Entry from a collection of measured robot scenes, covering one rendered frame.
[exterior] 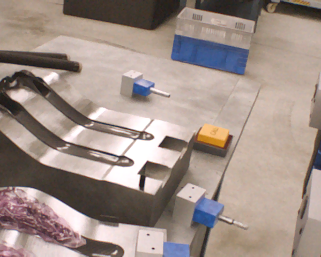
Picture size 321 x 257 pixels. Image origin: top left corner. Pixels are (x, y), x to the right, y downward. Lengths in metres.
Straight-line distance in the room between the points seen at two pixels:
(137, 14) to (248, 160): 2.40
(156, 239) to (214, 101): 0.74
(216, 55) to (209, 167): 3.04
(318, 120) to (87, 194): 0.53
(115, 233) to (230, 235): 1.52
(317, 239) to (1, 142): 0.54
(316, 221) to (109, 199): 0.36
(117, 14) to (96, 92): 3.60
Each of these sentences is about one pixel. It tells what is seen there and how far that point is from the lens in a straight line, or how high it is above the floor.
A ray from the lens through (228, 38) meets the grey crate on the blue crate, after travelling 4.06.
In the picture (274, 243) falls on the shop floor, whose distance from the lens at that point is 2.30.
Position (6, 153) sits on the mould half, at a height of 0.88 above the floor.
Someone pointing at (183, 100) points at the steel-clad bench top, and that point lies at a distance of 1.40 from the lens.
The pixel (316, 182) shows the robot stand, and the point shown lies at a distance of 0.74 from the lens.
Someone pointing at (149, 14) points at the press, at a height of 0.16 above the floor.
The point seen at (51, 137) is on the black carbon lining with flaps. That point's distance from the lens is 0.96.
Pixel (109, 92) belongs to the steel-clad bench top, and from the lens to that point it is 1.38.
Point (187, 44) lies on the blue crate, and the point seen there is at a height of 0.15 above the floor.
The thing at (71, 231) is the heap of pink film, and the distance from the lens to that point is 0.74.
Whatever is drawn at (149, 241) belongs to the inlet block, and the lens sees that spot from 0.74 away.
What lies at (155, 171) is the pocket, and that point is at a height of 0.87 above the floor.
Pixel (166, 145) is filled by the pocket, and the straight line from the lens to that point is 1.01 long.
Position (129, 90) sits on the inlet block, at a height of 0.82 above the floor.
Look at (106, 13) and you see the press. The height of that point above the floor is 0.09.
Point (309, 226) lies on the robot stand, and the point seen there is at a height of 0.98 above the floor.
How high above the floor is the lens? 1.34
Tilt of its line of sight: 26 degrees down
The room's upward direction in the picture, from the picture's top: 9 degrees clockwise
